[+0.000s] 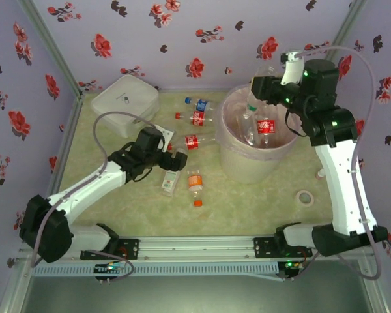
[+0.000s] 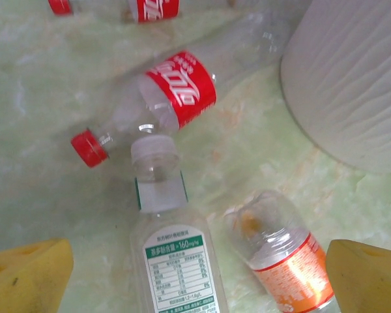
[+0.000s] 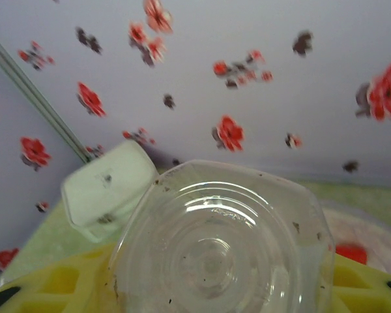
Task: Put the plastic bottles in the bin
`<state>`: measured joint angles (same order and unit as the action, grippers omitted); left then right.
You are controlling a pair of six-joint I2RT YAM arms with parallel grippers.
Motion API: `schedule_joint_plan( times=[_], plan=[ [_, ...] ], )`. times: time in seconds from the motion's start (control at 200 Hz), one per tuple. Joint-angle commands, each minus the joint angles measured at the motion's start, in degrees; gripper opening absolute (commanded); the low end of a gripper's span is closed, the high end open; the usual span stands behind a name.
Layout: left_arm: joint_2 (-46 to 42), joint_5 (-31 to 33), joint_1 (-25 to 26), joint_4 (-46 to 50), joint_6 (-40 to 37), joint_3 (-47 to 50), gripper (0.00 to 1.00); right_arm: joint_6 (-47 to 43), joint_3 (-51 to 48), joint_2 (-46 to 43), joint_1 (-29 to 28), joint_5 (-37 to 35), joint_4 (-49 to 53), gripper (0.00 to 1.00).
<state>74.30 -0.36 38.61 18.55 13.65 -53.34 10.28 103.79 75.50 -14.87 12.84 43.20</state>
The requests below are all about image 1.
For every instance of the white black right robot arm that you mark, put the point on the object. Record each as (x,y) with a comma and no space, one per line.
(345,189)

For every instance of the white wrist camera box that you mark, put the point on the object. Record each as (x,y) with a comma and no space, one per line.
(292,70)
(167,132)

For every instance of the aluminium corner post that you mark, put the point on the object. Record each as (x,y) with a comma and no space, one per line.
(346,26)
(54,49)

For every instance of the aluminium frame bar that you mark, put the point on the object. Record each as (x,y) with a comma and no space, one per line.
(14,287)
(374,287)

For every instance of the orange label orange cap bottle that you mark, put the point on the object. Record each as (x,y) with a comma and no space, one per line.
(195,182)

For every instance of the white square container lid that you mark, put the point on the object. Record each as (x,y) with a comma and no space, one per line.
(124,98)

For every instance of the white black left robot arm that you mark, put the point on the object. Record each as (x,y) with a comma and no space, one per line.
(84,189)

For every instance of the black controller box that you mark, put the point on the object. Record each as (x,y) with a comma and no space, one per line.
(291,272)

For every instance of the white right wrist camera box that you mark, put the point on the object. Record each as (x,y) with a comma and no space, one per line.
(292,70)

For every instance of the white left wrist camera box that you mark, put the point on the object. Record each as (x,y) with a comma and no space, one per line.
(167,132)

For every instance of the aluminium side rail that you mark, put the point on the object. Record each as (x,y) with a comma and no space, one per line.
(75,114)

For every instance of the white tape roll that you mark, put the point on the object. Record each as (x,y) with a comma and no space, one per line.
(299,198)

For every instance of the aluminium front rail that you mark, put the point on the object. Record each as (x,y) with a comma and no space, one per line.
(195,247)

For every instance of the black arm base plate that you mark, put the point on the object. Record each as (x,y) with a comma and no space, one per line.
(130,249)
(262,247)

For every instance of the white plastic bin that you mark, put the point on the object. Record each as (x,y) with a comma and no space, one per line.
(247,166)

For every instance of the blue label plastic bottle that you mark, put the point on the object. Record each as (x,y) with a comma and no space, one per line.
(201,105)

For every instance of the red label cola bottle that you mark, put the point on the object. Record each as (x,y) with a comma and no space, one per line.
(198,118)
(192,142)
(266,127)

